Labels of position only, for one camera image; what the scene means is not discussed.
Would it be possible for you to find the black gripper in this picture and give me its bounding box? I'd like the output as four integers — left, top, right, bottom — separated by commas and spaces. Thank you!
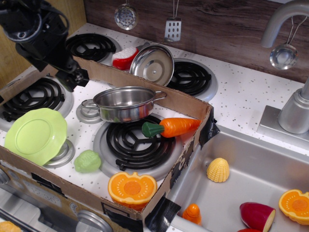
15, 8, 89, 92

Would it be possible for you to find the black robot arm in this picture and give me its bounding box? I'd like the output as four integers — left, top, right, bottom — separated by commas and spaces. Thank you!
0, 0, 89, 92

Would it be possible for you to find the stainless steel pot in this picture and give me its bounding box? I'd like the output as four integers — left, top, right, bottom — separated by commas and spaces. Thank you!
82, 86, 167, 123

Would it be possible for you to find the steel pot lid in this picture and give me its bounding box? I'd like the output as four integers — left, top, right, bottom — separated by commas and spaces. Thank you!
129, 44, 174, 86

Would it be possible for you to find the brown cardboard fence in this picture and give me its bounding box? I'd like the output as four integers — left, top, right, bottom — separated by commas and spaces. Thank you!
0, 58, 219, 232

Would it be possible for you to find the black back left burner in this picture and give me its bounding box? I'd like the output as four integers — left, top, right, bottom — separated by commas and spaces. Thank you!
66, 33, 122, 66

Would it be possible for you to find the red white toy mushroom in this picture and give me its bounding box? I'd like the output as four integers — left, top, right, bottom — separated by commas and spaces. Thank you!
112, 47, 139, 71

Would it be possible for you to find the light green plastic plate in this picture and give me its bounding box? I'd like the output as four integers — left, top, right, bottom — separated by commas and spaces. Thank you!
4, 108, 67, 166

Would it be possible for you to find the hanging steel skimmer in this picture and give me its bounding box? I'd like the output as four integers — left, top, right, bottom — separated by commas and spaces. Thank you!
114, 0, 139, 30

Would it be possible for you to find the black front right burner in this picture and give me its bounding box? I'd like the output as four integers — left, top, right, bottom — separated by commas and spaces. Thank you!
93, 114, 183, 181

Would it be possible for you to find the orange toy carrot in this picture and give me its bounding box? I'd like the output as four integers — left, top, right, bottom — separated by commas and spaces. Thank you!
142, 117, 201, 138

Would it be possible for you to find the hanging steel slotted spatula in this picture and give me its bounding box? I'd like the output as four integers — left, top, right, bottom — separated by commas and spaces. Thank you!
164, 1, 182, 43

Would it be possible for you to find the black back right burner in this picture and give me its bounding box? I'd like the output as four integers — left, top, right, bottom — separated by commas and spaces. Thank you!
168, 58, 218, 102

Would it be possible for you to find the orange pumpkin half in fence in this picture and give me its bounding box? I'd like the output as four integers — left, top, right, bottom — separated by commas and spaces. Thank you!
108, 172, 157, 211

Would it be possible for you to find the silver stove knob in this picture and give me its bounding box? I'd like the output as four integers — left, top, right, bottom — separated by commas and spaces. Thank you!
75, 210, 113, 232

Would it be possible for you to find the yellow toy at bottom left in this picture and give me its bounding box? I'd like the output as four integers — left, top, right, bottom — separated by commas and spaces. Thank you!
0, 221, 21, 232

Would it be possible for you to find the yellow toy corn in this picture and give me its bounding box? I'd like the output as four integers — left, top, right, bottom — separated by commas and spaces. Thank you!
207, 158, 230, 183

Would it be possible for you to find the silver sink basin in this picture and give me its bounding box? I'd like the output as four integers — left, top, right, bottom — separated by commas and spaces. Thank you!
168, 126, 309, 232

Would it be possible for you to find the hanging steel ladle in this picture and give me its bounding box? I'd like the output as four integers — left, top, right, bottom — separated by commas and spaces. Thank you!
269, 16, 307, 70

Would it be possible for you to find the silver faucet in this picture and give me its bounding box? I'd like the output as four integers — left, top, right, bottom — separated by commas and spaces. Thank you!
257, 0, 309, 149

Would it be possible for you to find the red toy apple slice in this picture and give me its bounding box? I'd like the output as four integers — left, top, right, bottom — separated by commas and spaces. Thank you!
239, 202, 276, 232

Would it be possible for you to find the red toy at bottom edge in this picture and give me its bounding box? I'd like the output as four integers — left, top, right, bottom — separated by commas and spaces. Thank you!
237, 228, 260, 232

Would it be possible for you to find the orange pumpkin half in sink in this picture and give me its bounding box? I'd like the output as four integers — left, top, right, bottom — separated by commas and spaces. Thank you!
278, 189, 309, 225

